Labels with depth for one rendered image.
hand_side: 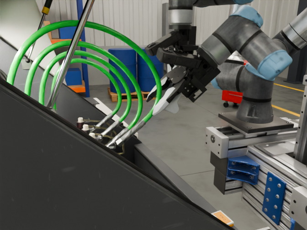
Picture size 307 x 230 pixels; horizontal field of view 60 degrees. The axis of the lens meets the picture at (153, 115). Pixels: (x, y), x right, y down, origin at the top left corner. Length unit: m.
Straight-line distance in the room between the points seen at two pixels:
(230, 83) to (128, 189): 0.89
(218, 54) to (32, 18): 0.60
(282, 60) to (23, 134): 0.58
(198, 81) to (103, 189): 0.45
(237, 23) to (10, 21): 0.68
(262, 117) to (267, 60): 0.50
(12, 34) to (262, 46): 0.74
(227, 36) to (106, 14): 6.56
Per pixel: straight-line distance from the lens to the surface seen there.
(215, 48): 0.71
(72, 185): 0.34
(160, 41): 0.84
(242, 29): 0.71
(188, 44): 0.89
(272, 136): 1.24
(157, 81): 0.72
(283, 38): 0.82
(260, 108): 1.16
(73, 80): 6.09
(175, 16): 0.85
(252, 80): 1.15
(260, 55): 0.70
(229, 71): 1.19
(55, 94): 0.33
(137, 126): 0.72
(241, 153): 1.18
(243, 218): 2.34
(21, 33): 0.99
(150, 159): 0.99
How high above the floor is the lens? 1.41
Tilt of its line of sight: 18 degrees down
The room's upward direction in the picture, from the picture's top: straight up
